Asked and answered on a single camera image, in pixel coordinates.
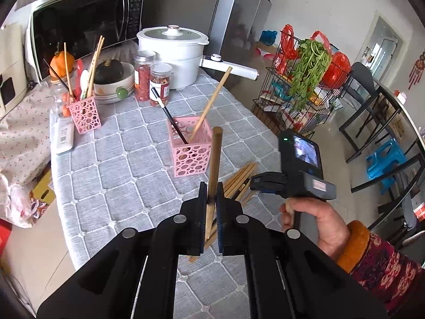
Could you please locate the red plastic utensil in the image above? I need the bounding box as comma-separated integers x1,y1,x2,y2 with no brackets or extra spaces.
75,59,84,100

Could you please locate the red hanging ornament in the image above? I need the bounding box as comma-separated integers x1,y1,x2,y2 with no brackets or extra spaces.
408,51,425,90

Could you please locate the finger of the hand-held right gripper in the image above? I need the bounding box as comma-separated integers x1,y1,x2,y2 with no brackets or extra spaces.
250,172,288,195

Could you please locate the white spoon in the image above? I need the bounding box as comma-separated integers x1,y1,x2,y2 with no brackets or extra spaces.
80,69,92,99

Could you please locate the orange fruit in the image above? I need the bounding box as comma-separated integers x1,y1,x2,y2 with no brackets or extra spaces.
49,51,75,79

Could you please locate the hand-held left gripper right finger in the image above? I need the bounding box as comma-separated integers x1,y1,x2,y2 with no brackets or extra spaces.
216,182,387,319

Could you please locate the bunch of wooden chopsticks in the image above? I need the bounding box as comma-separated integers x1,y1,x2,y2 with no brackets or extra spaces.
189,162,260,264

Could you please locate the short clear jar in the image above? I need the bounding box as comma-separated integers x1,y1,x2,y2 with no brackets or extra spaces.
149,62,173,107

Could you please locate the white electric pot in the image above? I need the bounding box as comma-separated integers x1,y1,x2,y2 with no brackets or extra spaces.
137,24,260,90

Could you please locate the cream air fryer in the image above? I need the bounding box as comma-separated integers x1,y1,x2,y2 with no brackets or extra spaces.
0,23,29,121

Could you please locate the black chopstick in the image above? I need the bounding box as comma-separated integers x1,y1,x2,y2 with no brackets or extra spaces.
151,87,188,145
43,59,72,96

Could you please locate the bunch of leafy greens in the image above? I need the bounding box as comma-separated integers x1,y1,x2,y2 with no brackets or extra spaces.
287,39,333,112

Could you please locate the round glass table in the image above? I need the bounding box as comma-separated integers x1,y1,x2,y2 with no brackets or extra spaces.
373,79,425,250

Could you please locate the yellow cardboard box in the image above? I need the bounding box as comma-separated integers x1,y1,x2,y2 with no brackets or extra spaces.
31,169,57,207

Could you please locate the light wooden chopstick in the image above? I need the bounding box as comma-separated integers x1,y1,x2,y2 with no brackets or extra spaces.
86,39,101,99
189,67,233,143
89,36,105,98
63,42,74,98
205,127,224,240

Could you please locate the white door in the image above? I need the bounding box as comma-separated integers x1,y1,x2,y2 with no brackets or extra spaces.
360,11,406,84

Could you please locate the small pink perforated basket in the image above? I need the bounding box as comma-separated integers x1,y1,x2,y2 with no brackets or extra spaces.
67,96,101,135

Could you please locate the black microwave oven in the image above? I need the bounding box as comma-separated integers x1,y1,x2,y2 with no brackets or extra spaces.
28,0,146,82

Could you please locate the white ceramic bowl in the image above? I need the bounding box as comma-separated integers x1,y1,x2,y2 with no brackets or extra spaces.
93,61,135,104

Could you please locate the person's right forearm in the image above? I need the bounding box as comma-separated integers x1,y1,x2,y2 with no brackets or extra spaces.
337,220,425,313

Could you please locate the grey quilted tablecloth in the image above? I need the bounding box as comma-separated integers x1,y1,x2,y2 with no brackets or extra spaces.
50,53,301,319

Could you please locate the blue plastic stool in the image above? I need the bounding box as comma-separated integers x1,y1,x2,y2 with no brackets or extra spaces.
365,140,410,195

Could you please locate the large pink perforated basket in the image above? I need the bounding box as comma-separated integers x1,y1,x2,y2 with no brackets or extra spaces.
167,116,212,178

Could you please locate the black chair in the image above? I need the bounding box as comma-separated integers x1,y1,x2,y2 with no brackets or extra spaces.
351,133,425,231
339,61,403,164

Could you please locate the dark green squash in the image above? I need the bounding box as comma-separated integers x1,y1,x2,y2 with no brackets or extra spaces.
95,59,124,85

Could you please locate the red plastic bag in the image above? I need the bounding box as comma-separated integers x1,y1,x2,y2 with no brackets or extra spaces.
310,31,352,89
280,24,301,61

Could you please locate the silver refrigerator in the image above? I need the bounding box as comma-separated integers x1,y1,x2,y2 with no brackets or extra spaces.
207,0,283,91

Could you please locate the black wire rack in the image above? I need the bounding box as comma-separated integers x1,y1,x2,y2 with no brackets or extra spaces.
251,29,353,141

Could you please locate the small floral print cloth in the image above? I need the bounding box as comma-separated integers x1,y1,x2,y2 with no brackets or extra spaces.
0,81,56,187

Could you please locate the tall clear jar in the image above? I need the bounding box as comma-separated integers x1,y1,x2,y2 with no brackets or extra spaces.
134,50,157,102

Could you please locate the translucent plastic bag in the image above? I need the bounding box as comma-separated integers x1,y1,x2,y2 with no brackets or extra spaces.
0,172,34,229

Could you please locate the blue plastic container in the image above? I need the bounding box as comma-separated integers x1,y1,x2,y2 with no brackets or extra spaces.
260,30,278,46

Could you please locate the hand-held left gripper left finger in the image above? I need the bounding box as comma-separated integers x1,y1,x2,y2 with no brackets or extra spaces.
36,182,208,319

